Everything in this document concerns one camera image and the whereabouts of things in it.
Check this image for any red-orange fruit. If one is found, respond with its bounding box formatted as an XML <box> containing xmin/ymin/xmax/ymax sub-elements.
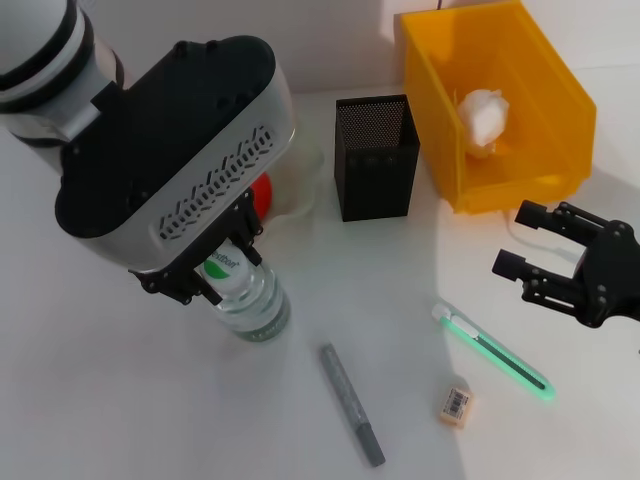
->
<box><xmin>248</xmin><ymin>169</ymin><xmax>275</xmax><ymax>221</ymax></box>

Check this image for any clear water bottle green label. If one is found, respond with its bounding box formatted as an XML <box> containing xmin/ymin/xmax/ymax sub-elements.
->
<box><xmin>202</xmin><ymin>239</ymin><xmax>292</xmax><ymax>344</ymax></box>

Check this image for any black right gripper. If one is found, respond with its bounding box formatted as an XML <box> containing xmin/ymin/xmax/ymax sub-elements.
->
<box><xmin>492</xmin><ymin>199</ymin><xmax>640</xmax><ymax>330</ymax></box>

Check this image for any white paper ball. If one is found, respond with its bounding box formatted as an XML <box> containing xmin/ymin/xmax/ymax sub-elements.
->
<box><xmin>457</xmin><ymin>88</ymin><xmax>511</xmax><ymax>160</ymax></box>

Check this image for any small beige eraser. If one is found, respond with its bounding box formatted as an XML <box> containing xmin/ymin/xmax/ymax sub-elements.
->
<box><xmin>438</xmin><ymin>387</ymin><xmax>475</xmax><ymax>427</ymax></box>

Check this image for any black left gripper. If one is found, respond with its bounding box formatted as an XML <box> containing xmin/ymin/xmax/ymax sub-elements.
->
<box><xmin>130</xmin><ymin>189</ymin><xmax>265</xmax><ymax>306</ymax></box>

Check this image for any wavy clear glass fruit bowl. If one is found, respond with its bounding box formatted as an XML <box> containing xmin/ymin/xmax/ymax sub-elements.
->
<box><xmin>259</xmin><ymin>134</ymin><xmax>326</xmax><ymax>226</ymax></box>

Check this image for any grey marker pen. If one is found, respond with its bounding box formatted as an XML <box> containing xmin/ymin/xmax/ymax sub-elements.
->
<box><xmin>318</xmin><ymin>342</ymin><xmax>387</xmax><ymax>469</ymax></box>

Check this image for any yellow plastic bin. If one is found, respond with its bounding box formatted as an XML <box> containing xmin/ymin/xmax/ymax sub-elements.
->
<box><xmin>399</xmin><ymin>0</ymin><xmax>599</xmax><ymax>217</ymax></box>

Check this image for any green and white pen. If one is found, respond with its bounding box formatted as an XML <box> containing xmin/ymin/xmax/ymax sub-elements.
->
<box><xmin>432</xmin><ymin>302</ymin><xmax>556</xmax><ymax>402</ymax></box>

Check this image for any black mesh pen holder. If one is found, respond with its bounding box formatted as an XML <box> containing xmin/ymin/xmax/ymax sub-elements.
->
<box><xmin>333</xmin><ymin>94</ymin><xmax>421</xmax><ymax>222</ymax></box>

